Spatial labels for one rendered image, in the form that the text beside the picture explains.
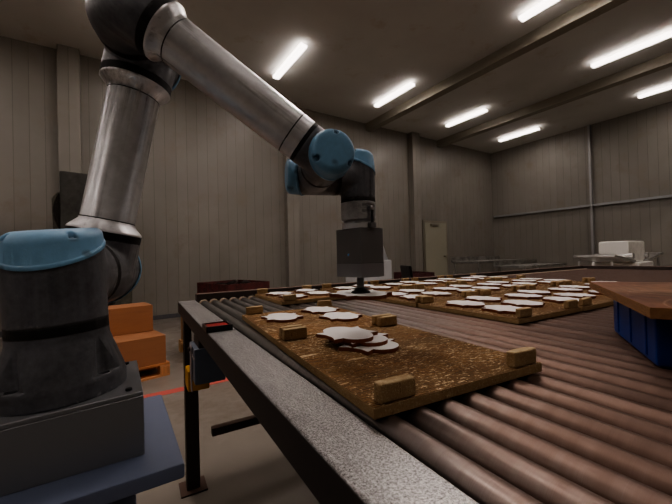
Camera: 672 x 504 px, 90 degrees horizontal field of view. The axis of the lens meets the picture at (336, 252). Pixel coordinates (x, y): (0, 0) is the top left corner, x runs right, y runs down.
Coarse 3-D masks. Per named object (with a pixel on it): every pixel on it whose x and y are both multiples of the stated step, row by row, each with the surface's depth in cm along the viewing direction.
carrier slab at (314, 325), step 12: (276, 312) 120; (288, 312) 119; (300, 312) 119; (252, 324) 103; (264, 324) 99; (276, 324) 98; (288, 324) 98; (312, 324) 97; (324, 324) 97; (336, 324) 96; (348, 324) 96; (360, 324) 95; (264, 336) 90; (276, 336) 83
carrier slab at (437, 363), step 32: (288, 352) 72; (320, 352) 69; (352, 352) 68; (416, 352) 67; (448, 352) 66; (480, 352) 66; (352, 384) 51; (416, 384) 50; (448, 384) 50; (480, 384) 52; (384, 416) 44
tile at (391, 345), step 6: (390, 342) 72; (342, 348) 69; (348, 348) 69; (354, 348) 68; (360, 348) 68; (366, 348) 68; (372, 348) 67; (378, 348) 67; (384, 348) 67; (390, 348) 67; (396, 348) 68; (366, 354) 66
